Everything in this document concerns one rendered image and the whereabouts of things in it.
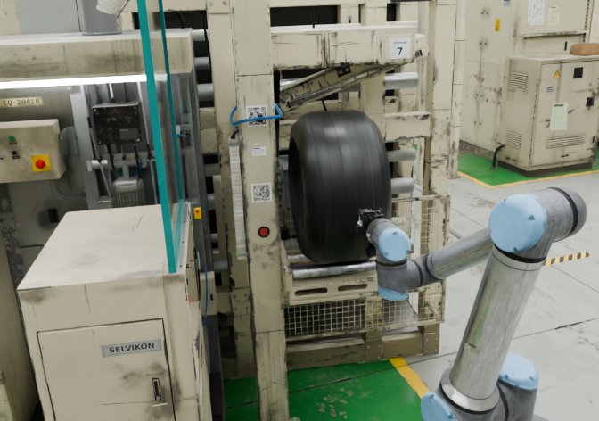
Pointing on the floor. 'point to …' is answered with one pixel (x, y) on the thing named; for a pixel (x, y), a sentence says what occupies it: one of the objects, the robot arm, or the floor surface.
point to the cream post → (262, 298)
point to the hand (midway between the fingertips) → (363, 222)
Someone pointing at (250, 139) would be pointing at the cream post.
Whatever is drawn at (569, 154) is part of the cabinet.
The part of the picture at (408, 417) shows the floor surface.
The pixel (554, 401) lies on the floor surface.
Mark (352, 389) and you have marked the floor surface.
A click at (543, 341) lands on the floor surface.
